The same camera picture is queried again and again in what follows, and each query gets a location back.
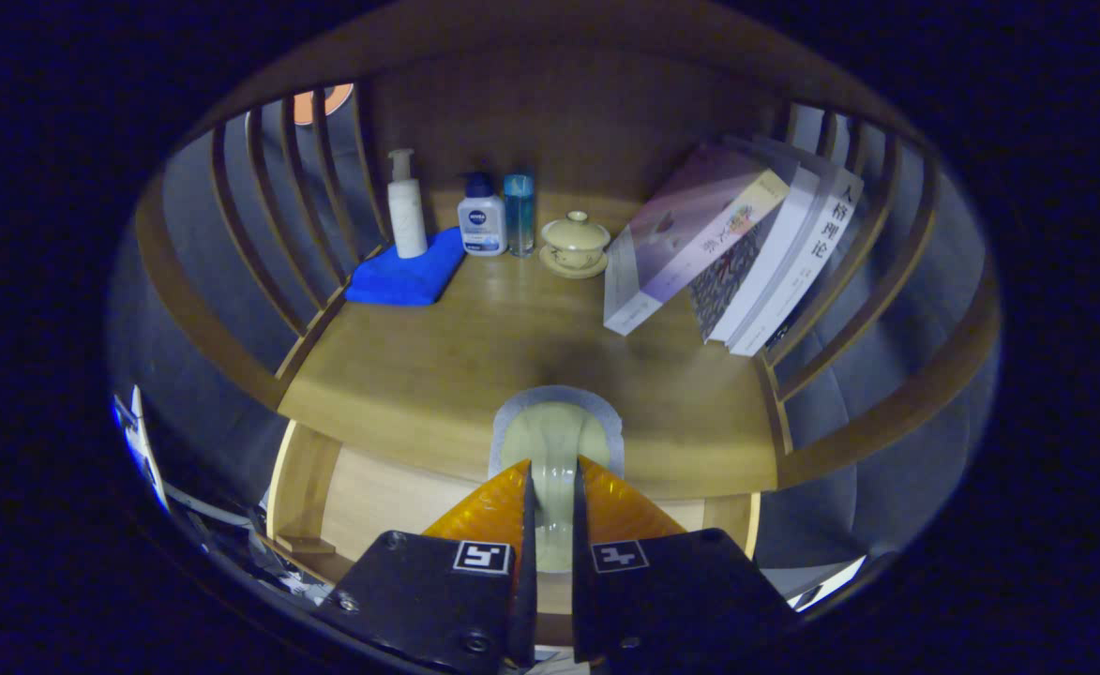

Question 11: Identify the white book with black print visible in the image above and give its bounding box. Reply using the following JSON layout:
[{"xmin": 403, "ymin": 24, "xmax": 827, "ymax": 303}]
[{"xmin": 728, "ymin": 136, "xmax": 865, "ymax": 357}]

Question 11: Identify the dark patterned book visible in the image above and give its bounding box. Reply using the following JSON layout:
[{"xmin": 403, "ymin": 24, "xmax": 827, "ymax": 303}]
[{"xmin": 687, "ymin": 220, "xmax": 776, "ymax": 343}]

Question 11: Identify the white bottle with blue cap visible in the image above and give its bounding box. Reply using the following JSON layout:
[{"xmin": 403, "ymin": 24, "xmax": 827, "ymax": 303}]
[{"xmin": 457, "ymin": 172, "xmax": 508, "ymax": 257}]

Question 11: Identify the purple and white book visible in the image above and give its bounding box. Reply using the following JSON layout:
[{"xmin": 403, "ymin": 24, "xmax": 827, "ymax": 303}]
[{"xmin": 603, "ymin": 143, "xmax": 791, "ymax": 337}]

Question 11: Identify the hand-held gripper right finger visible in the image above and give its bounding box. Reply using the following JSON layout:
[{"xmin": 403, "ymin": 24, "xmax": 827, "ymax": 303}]
[{"xmin": 570, "ymin": 455, "xmax": 799, "ymax": 671}]

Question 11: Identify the plain white book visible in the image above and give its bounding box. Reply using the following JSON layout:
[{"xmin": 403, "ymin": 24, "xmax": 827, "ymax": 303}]
[{"xmin": 709, "ymin": 159, "xmax": 822, "ymax": 345}]

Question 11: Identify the wooden cabinet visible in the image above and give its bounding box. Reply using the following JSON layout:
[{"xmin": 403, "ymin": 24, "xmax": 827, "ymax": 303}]
[{"xmin": 132, "ymin": 0, "xmax": 1001, "ymax": 601}]

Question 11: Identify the blue folded cloth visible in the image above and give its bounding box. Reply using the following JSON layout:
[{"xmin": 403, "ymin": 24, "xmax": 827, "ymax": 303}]
[{"xmin": 344, "ymin": 226, "xmax": 468, "ymax": 308}]

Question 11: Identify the white pump bottle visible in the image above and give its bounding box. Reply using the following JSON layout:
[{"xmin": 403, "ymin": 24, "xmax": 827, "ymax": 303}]
[{"xmin": 386, "ymin": 148, "xmax": 429, "ymax": 260}]

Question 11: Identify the teal slim bottle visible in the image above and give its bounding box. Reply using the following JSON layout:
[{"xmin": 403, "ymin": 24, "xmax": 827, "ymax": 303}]
[{"xmin": 503, "ymin": 172, "xmax": 536, "ymax": 258}]

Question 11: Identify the pale green pouch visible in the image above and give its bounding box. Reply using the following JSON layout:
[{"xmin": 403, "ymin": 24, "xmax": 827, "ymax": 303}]
[{"xmin": 489, "ymin": 384, "xmax": 625, "ymax": 575}]

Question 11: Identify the white blurry object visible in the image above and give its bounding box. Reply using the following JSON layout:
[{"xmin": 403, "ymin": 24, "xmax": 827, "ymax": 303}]
[{"xmin": 113, "ymin": 384, "xmax": 171, "ymax": 512}]

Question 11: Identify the cream lidded tea cup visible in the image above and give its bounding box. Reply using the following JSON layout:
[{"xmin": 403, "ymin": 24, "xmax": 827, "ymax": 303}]
[{"xmin": 538, "ymin": 211, "xmax": 612, "ymax": 280}]

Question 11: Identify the wooden countertop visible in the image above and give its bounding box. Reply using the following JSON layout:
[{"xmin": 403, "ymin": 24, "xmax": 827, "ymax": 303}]
[{"xmin": 278, "ymin": 192, "xmax": 780, "ymax": 500}]

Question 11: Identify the wooden drawer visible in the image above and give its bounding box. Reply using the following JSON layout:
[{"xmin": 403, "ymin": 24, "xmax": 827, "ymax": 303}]
[{"xmin": 266, "ymin": 420, "xmax": 761, "ymax": 648}]

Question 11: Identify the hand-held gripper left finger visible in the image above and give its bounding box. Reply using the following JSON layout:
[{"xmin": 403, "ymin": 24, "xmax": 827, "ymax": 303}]
[{"xmin": 320, "ymin": 457, "xmax": 539, "ymax": 674}]

